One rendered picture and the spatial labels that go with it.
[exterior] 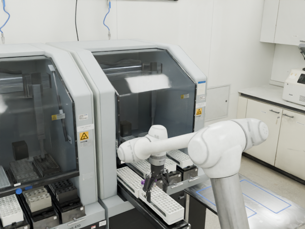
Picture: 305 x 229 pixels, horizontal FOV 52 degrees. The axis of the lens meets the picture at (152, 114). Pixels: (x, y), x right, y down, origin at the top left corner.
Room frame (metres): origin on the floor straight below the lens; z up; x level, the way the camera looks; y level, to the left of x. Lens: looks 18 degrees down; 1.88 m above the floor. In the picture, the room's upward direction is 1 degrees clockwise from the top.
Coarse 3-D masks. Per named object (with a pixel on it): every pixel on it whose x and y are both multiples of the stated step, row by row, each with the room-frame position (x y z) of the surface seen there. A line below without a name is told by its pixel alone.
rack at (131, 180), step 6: (120, 168) 1.88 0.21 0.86; (126, 168) 1.89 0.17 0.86; (120, 174) 1.81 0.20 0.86; (126, 174) 1.79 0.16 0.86; (132, 174) 1.81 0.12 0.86; (120, 180) 1.78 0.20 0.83; (126, 180) 1.72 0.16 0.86; (132, 180) 1.73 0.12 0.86; (138, 180) 1.73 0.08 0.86; (126, 186) 1.72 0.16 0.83; (132, 186) 1.65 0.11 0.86; (138, 186) 1.66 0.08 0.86; (132, 192) 1.66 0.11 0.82; (138, 192) 1.61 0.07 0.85
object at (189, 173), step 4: (176, 164) 2.03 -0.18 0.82; (176, 168) 2.01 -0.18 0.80; (180, 168) 1.99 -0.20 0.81; (184, 168) 1.98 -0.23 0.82; (188, 168) 1.98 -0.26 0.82; (192, 168) 2.00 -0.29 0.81; (196, 168) 2.01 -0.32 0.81; (180, 172) 1.97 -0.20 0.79; (184, 172) 1.95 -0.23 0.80; (188, 172) 1.97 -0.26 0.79; (192, 172) 1.99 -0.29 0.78; (196, 172) 2.01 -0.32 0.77; (184, 176) 1.95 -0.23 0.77; (188, 176) 1.97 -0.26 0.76; (192, 176) 1.99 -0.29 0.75; (196, 176) 2.01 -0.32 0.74; (184, 180) 1.95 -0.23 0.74; (188, 180) 1.92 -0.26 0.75; (192, 180) 1.93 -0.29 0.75
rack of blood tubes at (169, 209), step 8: (144, 192) 1.54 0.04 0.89; (152, 192) 1.55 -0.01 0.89; (160, 192) 1.55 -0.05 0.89; (144, 200) 1.54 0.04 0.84; (152, 200) 1.47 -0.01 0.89; (160, 200) 1.48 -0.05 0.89; (168, 200) 1.47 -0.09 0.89; (152, 208) 1.47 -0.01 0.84; (160, 208) 1.41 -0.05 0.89; (168, 208) 1.40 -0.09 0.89; (176, 208) 1.40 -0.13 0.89; (160, 216) 1.41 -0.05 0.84; (168, 216) 1.35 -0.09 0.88; (176, 216) 1.37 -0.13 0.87
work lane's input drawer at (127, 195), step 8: (120, 184) 1.77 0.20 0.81; (120, 192) 1.75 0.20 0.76; (128, 192) 1.68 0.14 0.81; (128, 200) 1.66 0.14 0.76; (136, 200) 1.60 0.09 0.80; (136, 208) 1.58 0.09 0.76; (144, 208) 1.53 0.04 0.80; (144, 216) 1.51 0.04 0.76; (152, 216) 1.45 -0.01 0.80; (152, 224) 1.44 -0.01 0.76; (160, 224) 1.38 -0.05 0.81; (168, 224) 1.39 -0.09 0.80; (176, 224) 1.36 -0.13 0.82; (184, 224) 1.37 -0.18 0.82
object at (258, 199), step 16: (240, 176) 1.87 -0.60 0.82; (192, 192) 1.67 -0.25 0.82; (208, 192) 1.67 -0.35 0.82; (256, 192) 1.68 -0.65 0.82; (272, 192) 1.69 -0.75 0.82; (208, 208) 1.53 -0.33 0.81; (256, 208) 1.52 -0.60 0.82; (272, 208) 1.52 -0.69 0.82; (288, 208) 1.52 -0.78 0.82; (304, 208) 1.53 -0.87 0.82; (256, 224) 1.38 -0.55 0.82; (272, 224) 1.38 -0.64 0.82; (288, 224) 1.38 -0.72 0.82; (304, 224) 1.40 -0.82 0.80
